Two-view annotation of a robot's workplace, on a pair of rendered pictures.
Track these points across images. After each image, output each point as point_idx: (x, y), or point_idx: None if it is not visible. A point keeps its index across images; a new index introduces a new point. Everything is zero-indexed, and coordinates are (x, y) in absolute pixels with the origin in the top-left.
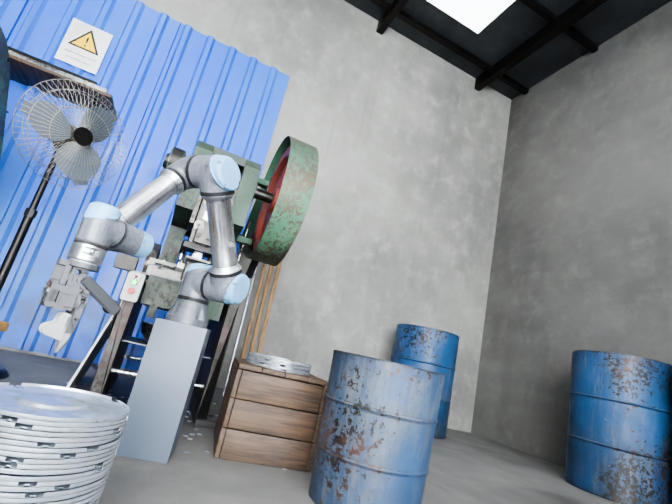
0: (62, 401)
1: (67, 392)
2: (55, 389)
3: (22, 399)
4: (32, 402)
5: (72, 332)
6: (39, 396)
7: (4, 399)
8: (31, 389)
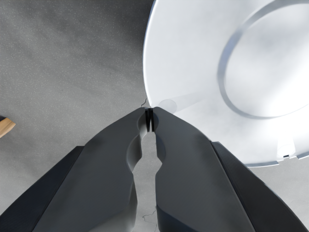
0: (304, 55)
1: (179, 22)
2: (156, 45)
3: (285, 113)
4: (307, 103)
5: (220, 146)
6: (263, 90)
7: (265, 128)
8: (178, 90)
